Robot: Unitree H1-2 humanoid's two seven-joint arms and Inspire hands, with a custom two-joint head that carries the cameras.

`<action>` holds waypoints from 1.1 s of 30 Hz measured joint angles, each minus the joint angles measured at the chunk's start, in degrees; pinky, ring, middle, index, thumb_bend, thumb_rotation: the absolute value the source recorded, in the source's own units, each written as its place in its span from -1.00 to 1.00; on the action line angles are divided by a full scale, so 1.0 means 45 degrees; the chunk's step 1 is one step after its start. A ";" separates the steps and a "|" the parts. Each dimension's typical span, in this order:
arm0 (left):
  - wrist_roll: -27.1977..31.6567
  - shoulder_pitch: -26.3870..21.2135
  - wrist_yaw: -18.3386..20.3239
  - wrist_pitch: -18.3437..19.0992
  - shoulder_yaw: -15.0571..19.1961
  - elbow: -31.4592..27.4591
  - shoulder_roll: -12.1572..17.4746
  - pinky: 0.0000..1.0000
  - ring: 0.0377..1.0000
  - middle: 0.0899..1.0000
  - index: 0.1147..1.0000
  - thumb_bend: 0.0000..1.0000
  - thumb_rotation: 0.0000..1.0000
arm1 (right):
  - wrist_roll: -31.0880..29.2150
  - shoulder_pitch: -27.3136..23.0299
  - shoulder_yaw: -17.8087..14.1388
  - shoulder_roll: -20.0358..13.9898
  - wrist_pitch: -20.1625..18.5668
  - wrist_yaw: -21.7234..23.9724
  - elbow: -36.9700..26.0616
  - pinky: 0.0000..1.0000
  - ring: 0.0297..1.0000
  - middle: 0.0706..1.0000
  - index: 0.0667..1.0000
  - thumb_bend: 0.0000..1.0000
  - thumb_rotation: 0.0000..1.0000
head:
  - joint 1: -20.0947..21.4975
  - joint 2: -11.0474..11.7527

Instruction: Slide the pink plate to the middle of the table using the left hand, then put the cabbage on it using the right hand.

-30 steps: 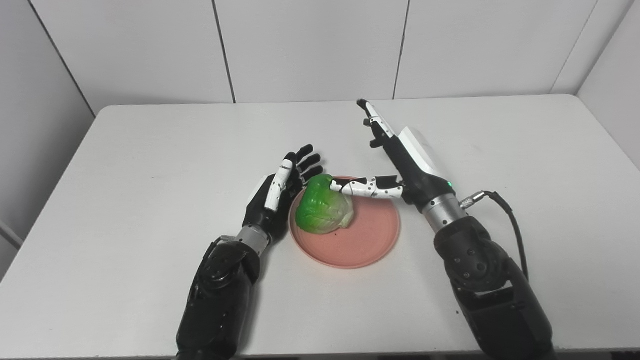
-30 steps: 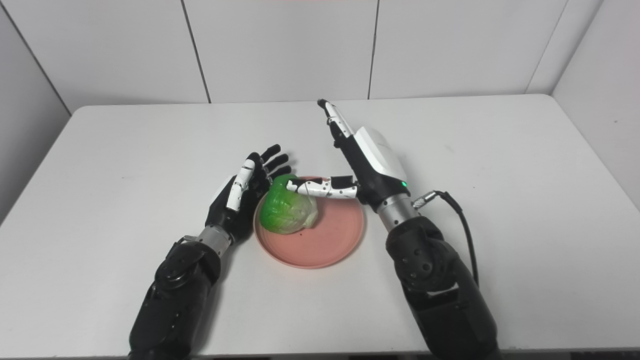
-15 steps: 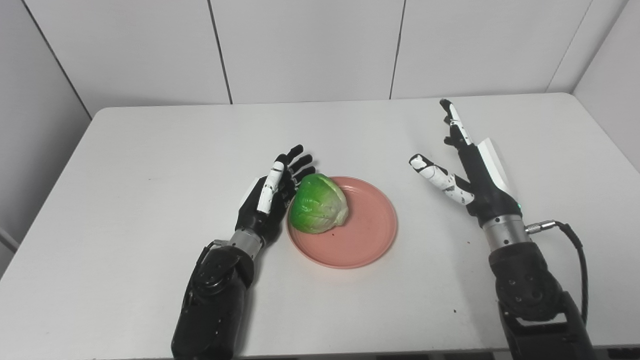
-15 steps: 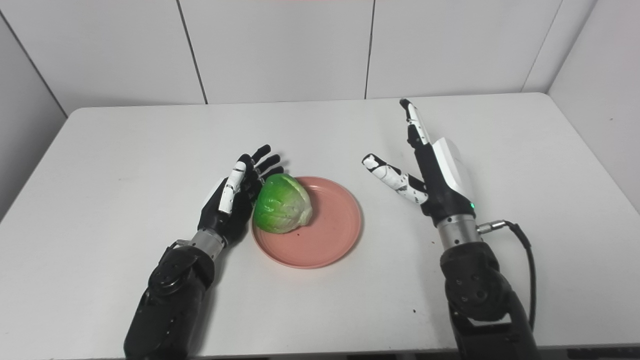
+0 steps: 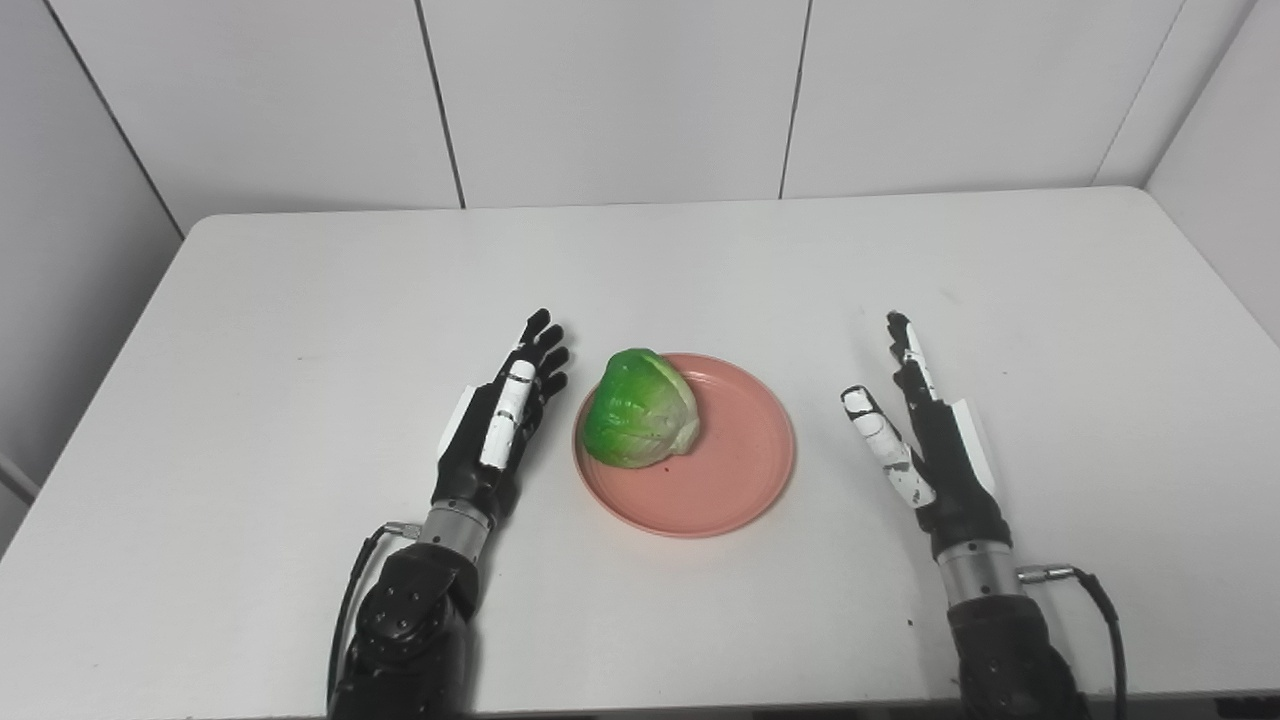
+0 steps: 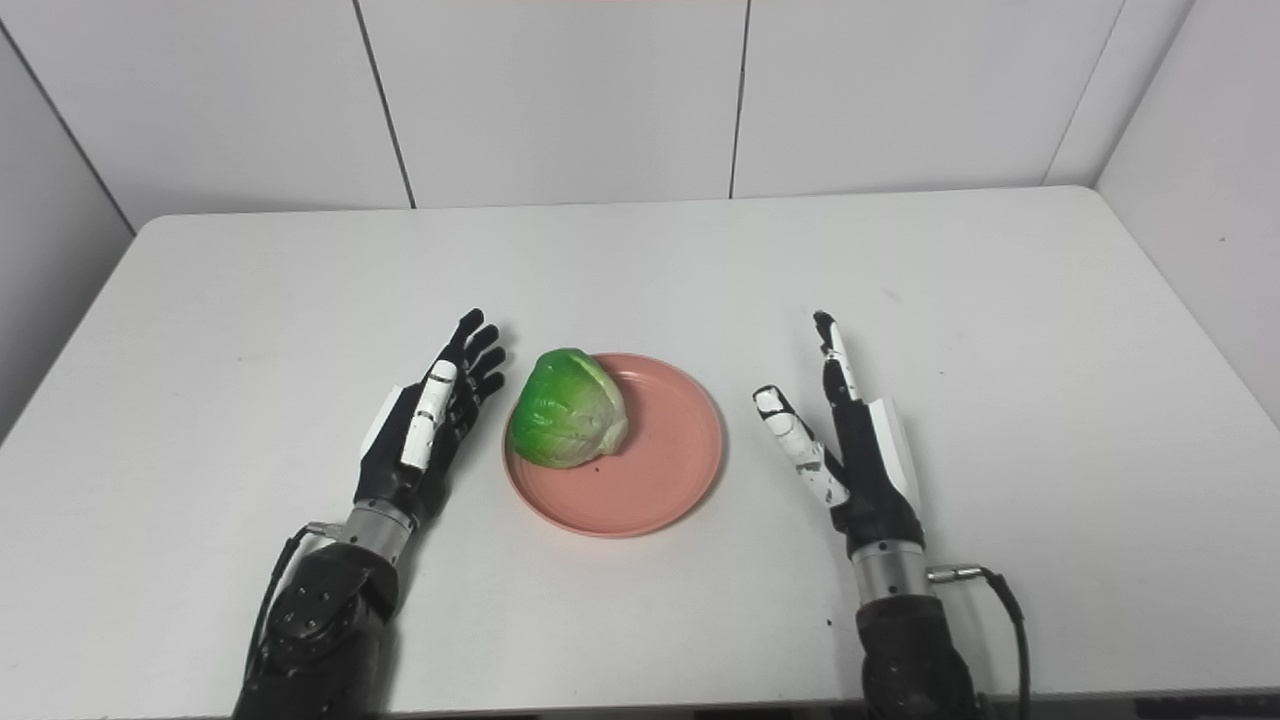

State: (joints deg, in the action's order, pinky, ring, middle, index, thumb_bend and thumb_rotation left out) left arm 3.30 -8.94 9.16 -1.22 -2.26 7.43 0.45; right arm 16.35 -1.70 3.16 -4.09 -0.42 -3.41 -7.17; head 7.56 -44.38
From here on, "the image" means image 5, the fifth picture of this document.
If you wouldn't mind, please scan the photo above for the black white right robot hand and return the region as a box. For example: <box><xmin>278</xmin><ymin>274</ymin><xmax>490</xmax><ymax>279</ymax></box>
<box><xmin>840</xmin><ymin>311</ymin><xmax>1013</xmax><ymax>561</ymax></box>

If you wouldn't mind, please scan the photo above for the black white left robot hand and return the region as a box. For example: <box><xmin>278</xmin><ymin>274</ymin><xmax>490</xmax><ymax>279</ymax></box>
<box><xmin>431</xmin><ymin>308</ymin><xmax>571</xmax><ymax>521</ymax></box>

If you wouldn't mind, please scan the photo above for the green white cabbage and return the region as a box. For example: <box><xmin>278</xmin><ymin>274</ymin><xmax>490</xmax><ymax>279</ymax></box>
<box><xmin>581</xmin><ymin>347</ymin><xmax>701</xmax><ymax>470</ymax></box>

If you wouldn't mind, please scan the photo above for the pink round plate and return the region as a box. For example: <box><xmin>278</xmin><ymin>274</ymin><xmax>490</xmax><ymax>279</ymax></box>
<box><xmin>572</xmin><ymin>352</ymin><xmax>797</xmax><ymax>540</ymax></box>

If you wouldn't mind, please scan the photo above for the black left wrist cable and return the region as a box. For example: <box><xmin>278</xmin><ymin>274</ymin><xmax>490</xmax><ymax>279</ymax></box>
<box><xmin>326</xmin><ymin>520</ymin><xmax>423</xmax><ymax>706</ymax></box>

